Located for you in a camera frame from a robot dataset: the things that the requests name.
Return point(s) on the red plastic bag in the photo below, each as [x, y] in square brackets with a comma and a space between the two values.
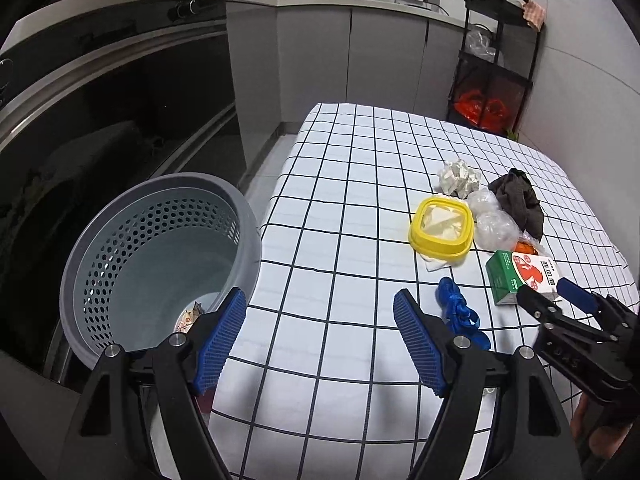
[470, 107]

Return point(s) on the orange wrapper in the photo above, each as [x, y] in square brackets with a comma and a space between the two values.
[525, 247]

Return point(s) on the dark grey cloth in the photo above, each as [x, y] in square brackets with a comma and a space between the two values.
[520, 200]

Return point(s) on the green leaves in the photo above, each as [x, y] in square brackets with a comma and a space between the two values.
[512, 135]

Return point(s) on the small clear plastic bag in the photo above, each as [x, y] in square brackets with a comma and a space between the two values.
[482, 201]

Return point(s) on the white tissue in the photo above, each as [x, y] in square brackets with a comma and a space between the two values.
[434, 263]

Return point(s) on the black metal storage cart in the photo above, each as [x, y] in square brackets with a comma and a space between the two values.
[510, 35]

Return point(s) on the crumpled snack wrapper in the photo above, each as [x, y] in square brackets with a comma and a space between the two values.
[189, 317]

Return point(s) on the black stove knob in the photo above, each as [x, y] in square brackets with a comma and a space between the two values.
[185, 8]

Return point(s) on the grey perforated plastic basket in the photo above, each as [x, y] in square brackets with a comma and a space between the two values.
[150, 270]

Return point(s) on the green white red carton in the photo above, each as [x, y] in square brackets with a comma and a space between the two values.
[510, 275]

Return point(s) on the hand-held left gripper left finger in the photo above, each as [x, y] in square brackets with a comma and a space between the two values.
[220, 340]

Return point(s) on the red checkered cloth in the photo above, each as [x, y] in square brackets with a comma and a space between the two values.
[534, 14]

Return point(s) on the clear plastic bag on cart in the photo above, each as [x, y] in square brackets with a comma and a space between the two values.
[482, 45]

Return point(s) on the white black checkered tablecloth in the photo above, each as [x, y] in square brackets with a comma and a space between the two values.
[350, 185]

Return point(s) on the person's right hand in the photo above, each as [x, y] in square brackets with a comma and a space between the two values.
[585, 425]

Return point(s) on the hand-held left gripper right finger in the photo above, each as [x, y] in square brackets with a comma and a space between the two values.
[415, 340]

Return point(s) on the large clear plastic bag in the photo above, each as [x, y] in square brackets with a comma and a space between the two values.
[495, 230]

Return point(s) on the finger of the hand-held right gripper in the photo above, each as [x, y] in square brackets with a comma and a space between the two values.
[575, 292]
[542, 305]

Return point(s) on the grey kitchen cabinet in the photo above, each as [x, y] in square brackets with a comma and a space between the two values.
[310, 60]

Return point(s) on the yellow plastic container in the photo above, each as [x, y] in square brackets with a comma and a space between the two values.
[417, 241]

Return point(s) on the blue plastic bag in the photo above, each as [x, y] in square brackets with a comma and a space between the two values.
[452, 305]

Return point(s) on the crumpled white paper ball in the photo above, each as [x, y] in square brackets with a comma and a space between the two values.
[457, 177]

